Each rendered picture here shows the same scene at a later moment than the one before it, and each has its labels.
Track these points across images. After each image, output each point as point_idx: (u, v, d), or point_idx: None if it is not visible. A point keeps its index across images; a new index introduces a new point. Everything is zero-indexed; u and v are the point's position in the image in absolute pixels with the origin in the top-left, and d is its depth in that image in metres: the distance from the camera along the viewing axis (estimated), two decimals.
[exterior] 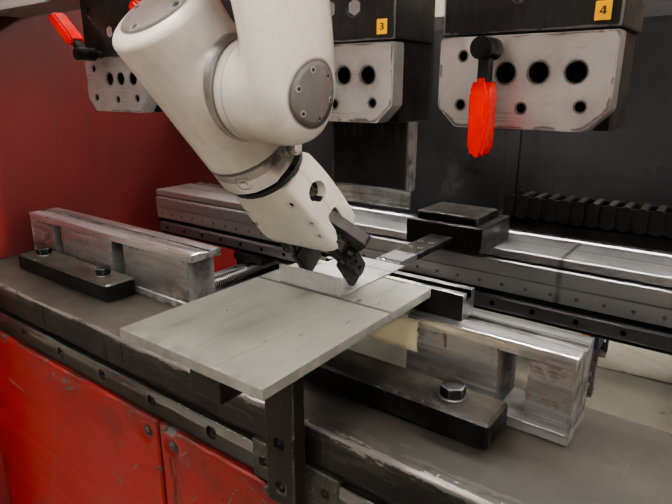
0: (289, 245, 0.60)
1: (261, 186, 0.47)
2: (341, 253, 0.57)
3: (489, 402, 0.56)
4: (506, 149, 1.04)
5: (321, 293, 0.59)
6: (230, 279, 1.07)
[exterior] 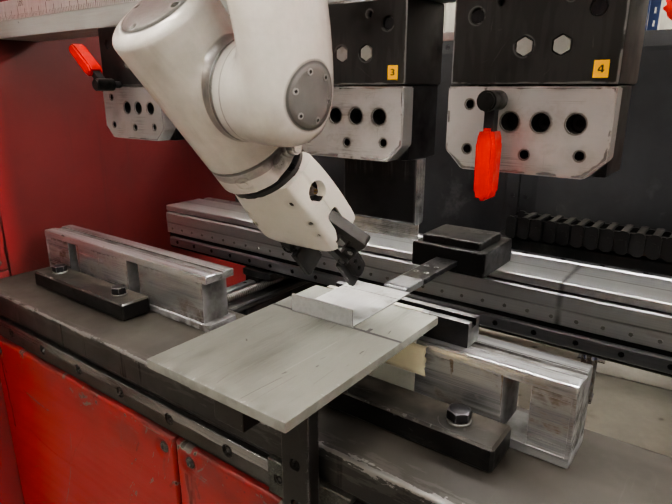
0: (289, 245, 0.60)
1: (261, 186, 0.48)
2: (341, 253, 0.57)
3: (493, 426, 0.59)
4: None
5: None
6: (240, 295, 1.10)
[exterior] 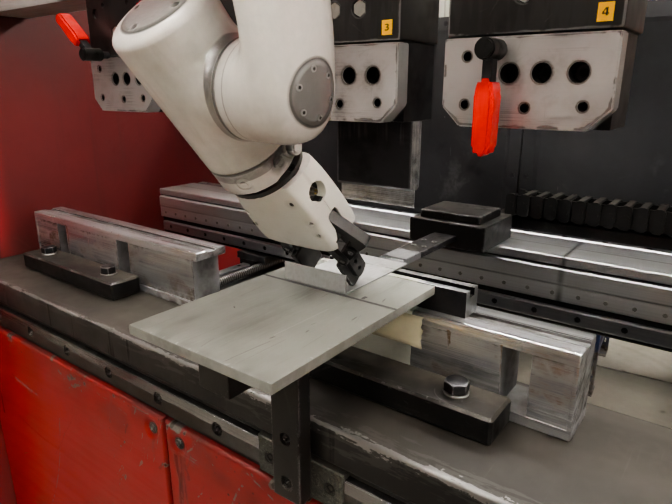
0: (289, 245, 0.60)
1: (261, 186, 0.47)
2: (341, 253, 0.57)
3: (492, 398, 0.57)
4: (508, 149, 1.05)
5: (326, 290, 0.60)
6: (234, 277, 1.08)
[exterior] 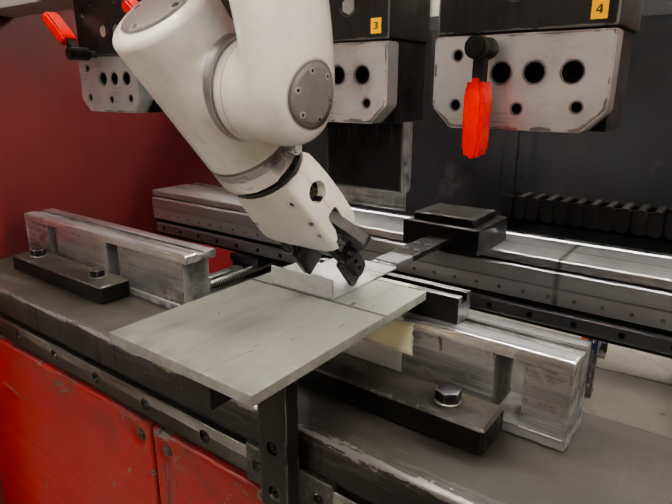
0: (289, 245, 0.60)
1: (261, 186, 0.47)
2: (341, 253, 0.57)
3: (485, 407, 0.55)
4: (504, 150, 1.03)
5: (315, 296, 0.58)
6: (226, 280, 1.06)
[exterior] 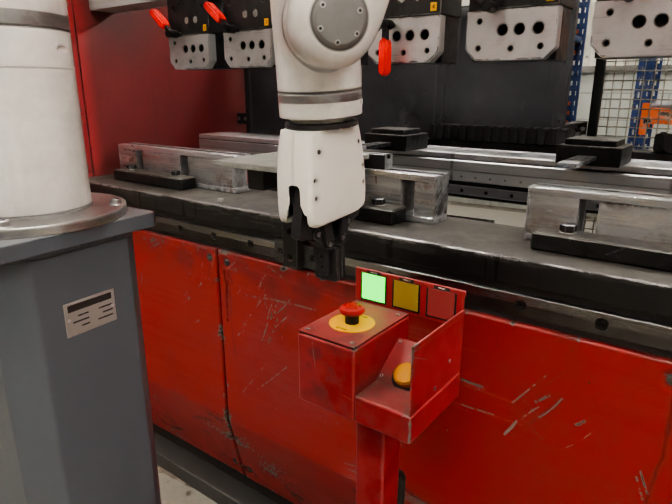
0: (332, 231, 0.59)
1: (361, 108, 0.56)
2: (345, 228, 0.62)
3: (396, 206, 1.10)
4: (436, 99, 1.58)
5: None
6: None
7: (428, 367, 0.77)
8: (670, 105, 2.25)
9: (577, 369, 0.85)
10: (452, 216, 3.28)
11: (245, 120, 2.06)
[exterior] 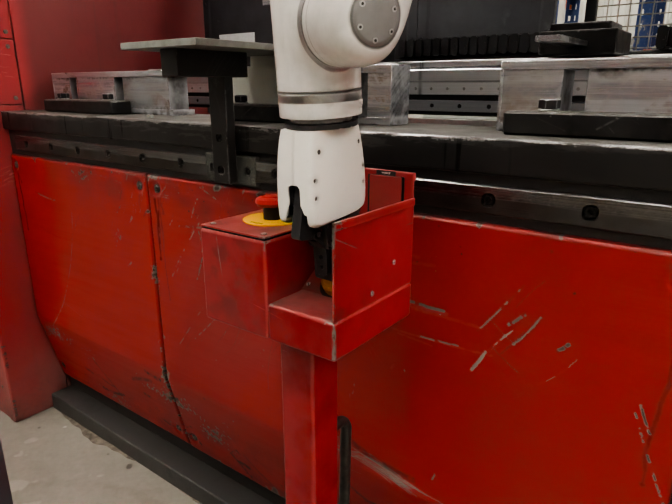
0: (332, 231, 0.59)
1: (361, 108, 0.56)
2: None
3: None
4: (408, 19, 1.40)
5: None
6: None
7: (360, 261, 0.58)
8: None
9: (559, 276, 0.66)
10: None
11: None
